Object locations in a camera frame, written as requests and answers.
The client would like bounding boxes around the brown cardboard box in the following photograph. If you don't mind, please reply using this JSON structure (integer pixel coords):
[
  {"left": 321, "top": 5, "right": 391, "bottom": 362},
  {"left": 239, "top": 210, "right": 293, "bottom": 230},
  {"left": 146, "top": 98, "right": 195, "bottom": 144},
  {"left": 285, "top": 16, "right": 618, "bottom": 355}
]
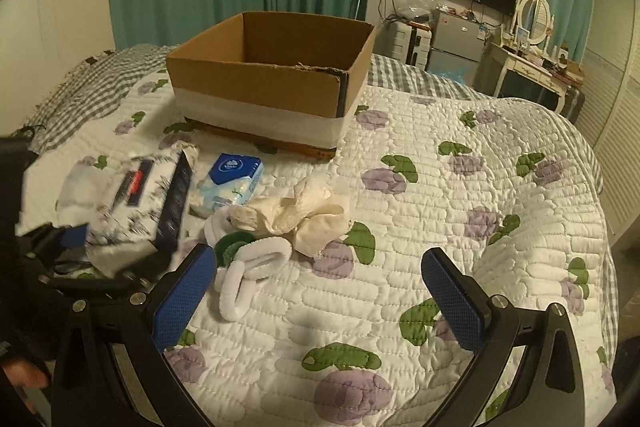
[{"left": 166, "top": 11, "right": 376, "bottom": 160}]

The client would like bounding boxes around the floral tissue pack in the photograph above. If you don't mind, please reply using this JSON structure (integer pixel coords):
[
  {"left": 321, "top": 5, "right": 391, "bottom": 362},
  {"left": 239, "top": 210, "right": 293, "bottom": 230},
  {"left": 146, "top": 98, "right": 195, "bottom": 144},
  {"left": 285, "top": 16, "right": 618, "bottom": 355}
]
[{"left": 55, "top": 141, "right": 198, "bottom": 253}]

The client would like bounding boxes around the white suitcase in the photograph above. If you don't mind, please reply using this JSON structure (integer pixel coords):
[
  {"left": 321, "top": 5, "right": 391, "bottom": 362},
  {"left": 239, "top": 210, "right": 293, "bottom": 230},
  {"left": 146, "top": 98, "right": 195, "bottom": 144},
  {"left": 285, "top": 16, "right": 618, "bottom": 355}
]
[{"left": 374, "top": 22, "right": 432, "bottom": 70}]

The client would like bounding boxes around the blue tissue packet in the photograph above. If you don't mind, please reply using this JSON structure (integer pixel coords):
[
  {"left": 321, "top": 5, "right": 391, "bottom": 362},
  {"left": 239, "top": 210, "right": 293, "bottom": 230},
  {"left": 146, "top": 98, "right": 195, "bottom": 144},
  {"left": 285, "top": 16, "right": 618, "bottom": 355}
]
[{"left": 190, "top": 153, "right": 264, "bottom": 217}]

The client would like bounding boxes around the blue plastic bag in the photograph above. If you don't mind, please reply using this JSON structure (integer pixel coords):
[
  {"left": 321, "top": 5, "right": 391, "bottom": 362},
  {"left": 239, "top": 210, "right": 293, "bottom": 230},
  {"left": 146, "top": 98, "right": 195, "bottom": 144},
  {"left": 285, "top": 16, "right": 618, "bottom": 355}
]
[{"left": 427, "top": 65, "right": 477, "bottom": 87}]

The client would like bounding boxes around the cream lace cloth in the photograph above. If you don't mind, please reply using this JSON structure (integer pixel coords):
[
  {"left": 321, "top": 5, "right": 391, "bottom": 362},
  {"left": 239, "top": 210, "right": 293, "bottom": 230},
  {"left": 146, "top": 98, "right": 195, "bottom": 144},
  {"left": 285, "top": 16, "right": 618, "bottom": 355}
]
[{"left": 229, "top": 176, "right": 350, "bottom": 259}]

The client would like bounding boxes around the white dressing table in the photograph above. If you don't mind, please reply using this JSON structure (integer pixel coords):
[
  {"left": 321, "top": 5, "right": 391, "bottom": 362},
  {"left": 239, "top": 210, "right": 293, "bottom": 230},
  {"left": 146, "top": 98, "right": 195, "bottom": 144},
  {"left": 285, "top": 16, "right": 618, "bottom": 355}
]
[{"left": 472, "top": 42, "right": 570, "bottom": 114}]

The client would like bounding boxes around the white oval vanity mirror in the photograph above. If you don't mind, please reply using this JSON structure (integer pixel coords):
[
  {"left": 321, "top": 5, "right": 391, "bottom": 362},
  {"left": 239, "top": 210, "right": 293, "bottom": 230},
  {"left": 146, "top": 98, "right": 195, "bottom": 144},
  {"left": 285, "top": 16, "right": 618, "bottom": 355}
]
[{"left": 514, "top": 0, "right": 554, "bottom": 46}]

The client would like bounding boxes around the small silver fridge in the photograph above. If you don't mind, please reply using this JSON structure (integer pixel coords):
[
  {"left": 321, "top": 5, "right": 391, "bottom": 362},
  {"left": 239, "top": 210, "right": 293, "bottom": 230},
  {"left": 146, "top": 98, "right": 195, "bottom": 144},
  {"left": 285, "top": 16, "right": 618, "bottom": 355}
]
[{"left": 426, "top": 11, "right": 487, "bottom": 70}]

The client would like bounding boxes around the white fluffy sock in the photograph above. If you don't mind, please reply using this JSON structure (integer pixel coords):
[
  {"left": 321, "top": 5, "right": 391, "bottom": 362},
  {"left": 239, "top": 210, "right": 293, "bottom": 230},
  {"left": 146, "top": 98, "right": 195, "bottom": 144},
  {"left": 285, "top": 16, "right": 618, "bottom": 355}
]
[{"left": 203, "top": 207, "right": 293, "bottom": 322}]

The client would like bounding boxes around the white louvred wardrobe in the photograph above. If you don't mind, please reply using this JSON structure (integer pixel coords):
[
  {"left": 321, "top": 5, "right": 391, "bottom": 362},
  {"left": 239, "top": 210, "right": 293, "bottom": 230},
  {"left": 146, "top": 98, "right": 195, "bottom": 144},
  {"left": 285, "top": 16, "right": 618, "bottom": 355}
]
[{"left": 576, "top": 0, "right": 639, "bottom": 242}]

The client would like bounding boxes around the person's left hand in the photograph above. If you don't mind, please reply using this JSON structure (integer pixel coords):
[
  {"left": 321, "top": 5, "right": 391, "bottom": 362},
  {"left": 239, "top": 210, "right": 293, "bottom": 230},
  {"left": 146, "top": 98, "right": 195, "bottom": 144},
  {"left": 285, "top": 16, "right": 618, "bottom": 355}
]
[{"left": 1, "top": 357, "right": 49, "bottom": 389}]

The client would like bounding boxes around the grey checked bed sheet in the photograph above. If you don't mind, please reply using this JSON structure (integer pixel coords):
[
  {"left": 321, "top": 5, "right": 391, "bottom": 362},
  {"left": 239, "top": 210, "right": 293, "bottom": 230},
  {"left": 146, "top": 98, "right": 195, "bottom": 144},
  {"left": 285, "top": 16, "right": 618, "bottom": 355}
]
[{"left": 26, "top": 43, "right": 484, "bottom": 155}]

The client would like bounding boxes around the white floral quilt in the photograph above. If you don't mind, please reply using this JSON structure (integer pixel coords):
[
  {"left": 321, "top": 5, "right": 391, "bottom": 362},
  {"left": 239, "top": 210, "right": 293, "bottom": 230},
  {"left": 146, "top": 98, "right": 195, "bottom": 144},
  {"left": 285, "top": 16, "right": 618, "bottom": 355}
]
[{"left": 19, "top": 76, "right": 618, "bottom": 427}]

